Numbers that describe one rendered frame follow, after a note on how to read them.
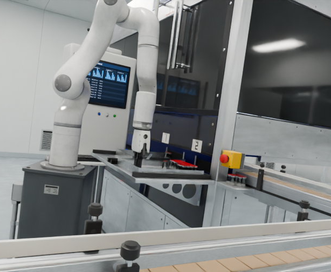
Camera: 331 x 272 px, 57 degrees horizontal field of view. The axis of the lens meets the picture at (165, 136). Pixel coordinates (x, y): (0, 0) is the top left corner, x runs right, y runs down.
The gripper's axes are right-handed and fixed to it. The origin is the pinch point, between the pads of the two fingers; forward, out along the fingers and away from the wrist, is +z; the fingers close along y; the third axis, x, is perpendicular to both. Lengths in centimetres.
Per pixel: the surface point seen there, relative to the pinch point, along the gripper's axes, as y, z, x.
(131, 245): -95, -7, 43
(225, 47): -4, -58, -36
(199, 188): -1.0, 10.8, -34.3
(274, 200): -38, 7, -46
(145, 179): -10.8, 4.7, 0.7
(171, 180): -10.8, 5.0, -12.0
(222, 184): -17.2, 5.1, -35.1
